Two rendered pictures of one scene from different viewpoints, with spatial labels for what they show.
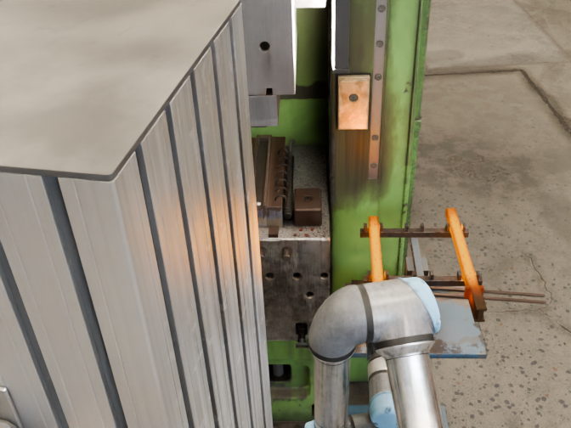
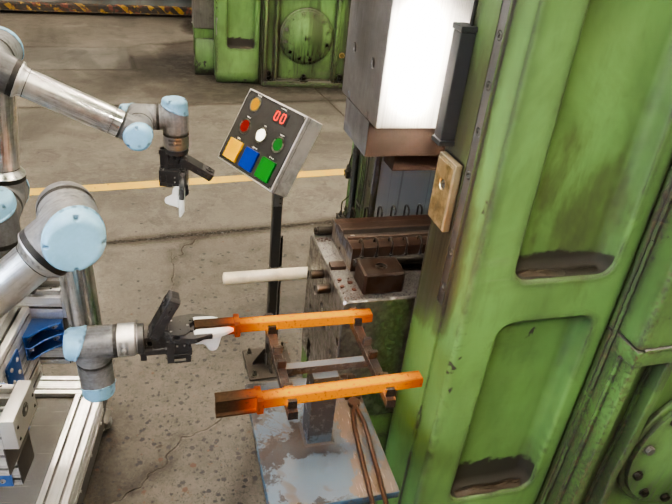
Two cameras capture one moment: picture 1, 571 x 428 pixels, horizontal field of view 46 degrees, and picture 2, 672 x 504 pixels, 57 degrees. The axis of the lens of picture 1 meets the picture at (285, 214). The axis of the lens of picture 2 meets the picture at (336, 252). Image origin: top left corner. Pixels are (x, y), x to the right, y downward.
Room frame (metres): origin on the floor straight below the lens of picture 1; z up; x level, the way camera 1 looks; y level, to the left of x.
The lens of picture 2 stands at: (1.06, -1.37, 1.88)
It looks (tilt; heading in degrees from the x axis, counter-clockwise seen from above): 31 degrees down; 68
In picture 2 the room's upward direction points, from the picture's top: 6 degrees clockwise
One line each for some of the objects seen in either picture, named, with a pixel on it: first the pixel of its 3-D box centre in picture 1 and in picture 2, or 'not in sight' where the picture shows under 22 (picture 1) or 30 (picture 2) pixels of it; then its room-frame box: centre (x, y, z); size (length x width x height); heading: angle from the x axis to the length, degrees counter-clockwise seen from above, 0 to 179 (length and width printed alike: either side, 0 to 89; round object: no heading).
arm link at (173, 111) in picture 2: not in sight; (174, 116); (1.23, 0.45, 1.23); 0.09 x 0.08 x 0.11; 175
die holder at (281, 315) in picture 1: (274, 239); (403, 317); (1.89, 0.04, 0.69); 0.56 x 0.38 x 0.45; 177
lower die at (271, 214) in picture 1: (254, 177); (406, 237); (1.88, 0.10, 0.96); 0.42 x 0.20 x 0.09; 177
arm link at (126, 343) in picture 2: (385, 372); (128, 340); (1.05, -0.22, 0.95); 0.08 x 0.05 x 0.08; 85
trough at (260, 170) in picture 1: (261, 169); (411, 231); (1.88, 0.07, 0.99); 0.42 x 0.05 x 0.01; 177
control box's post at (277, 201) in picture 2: not in sight; (274, 262); (1.62, 0.67, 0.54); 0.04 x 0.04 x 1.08; 87
